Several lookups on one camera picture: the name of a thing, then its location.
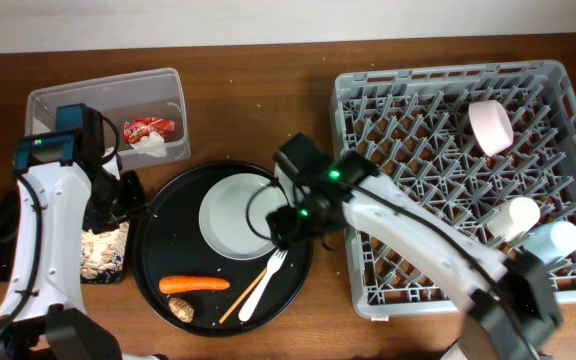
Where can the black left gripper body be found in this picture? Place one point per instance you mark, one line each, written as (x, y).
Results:
(118, 199)

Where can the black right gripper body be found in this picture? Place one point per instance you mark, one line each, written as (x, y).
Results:
(301, 224)

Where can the white plastic fork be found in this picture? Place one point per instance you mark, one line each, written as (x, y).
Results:
(274, 263)

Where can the pile of food scraps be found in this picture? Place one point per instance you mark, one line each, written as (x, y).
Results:
(102, 255)

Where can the white napkin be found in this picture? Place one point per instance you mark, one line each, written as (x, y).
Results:
(150, 144)

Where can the red snack wrapper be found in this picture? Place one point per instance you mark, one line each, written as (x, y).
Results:
(135, 130)

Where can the grey plate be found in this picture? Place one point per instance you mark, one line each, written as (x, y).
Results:
(222, 218)

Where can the wooden chopstick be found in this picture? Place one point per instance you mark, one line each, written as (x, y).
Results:
(242, 296)

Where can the orange carrot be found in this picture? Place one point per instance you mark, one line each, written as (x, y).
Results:
(175, 284)

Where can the small white cup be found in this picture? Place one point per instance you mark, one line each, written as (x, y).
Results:
(513, 218)

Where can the pink bowl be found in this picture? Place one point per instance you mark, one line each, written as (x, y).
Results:
(491, 126)

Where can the blue plastic cup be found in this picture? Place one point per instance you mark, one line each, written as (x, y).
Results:
(552, 242)

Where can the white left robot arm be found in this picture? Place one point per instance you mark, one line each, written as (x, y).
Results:
(42, 314)

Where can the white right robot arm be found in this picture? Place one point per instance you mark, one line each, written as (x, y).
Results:
(509, 309)

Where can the clear plastic waste bin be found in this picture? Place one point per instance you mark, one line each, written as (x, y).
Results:
(122, 98)

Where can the grey dishwasher rack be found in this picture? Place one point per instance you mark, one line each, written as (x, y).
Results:
(413, 124)

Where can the round black serving tray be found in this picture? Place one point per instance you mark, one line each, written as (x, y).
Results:
(169, 242)

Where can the black rectangular tray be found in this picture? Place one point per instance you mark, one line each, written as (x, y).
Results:
(9, 219)

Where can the brown mushroom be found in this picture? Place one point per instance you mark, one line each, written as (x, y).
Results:
(181, 309)

